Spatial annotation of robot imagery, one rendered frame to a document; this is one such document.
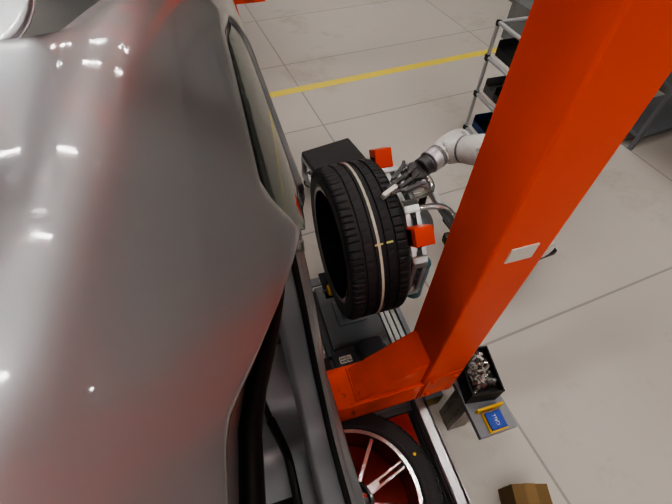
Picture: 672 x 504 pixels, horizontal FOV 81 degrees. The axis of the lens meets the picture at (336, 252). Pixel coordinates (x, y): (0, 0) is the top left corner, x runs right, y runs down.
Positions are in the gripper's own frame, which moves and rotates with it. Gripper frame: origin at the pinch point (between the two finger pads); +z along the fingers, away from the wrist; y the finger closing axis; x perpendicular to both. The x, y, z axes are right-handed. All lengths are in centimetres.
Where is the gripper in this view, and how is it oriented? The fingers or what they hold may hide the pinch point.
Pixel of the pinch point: (389, 192)
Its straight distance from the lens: 144.6
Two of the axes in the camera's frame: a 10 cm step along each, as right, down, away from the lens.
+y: -6.5, -7.2, 2.3
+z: -7.5, 5.8, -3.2
